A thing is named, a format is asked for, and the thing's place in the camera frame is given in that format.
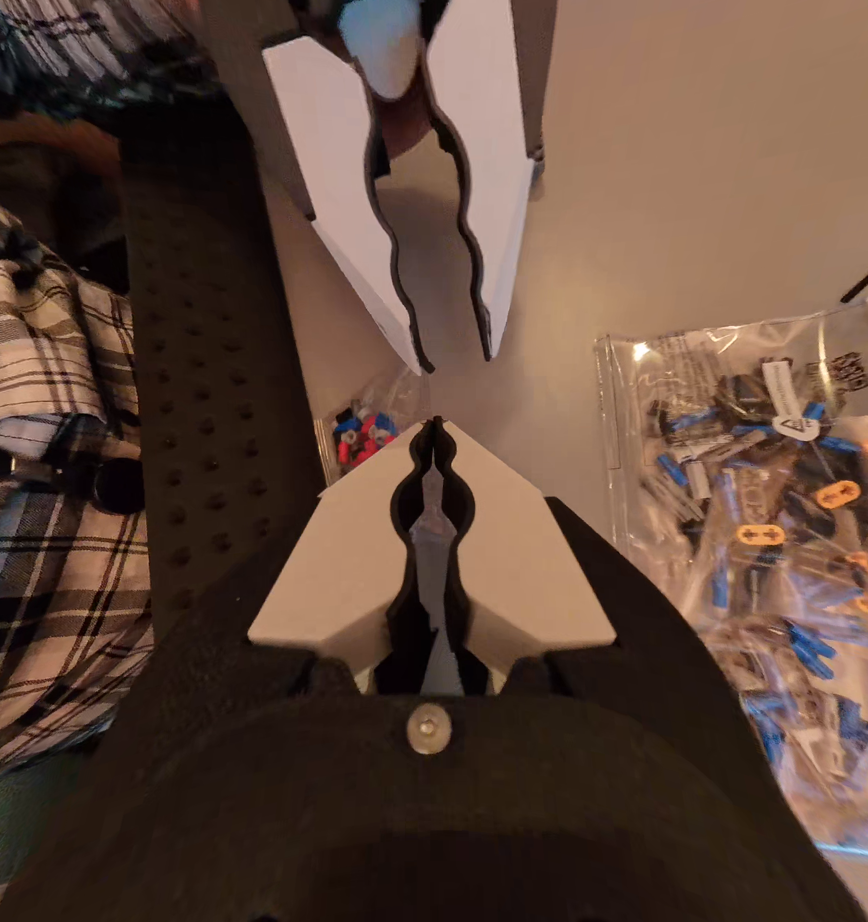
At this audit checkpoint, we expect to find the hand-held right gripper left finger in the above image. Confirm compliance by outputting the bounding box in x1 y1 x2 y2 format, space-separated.
248 418 435 696

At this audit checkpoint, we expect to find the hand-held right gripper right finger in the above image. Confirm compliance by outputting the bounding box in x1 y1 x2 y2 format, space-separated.
434 416 617 696

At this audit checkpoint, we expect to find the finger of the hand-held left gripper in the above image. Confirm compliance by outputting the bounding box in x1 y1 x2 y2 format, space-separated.
261 35 436 377
423 0 536 363

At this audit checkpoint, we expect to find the clear bag of small pins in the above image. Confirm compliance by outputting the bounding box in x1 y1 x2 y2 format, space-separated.
315 366 471 696

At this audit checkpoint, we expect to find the grey desk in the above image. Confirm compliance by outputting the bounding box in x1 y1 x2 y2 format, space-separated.
261 0 868 922

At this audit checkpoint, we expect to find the black dotted mat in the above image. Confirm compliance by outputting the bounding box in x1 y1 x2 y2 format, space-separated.
121 94 327 635

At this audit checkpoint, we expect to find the clear bag of toy pieces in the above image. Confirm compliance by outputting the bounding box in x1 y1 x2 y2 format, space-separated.
594 295 868 861

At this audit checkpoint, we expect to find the person's plaid clothing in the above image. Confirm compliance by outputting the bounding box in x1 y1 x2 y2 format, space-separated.
0 194 154 786

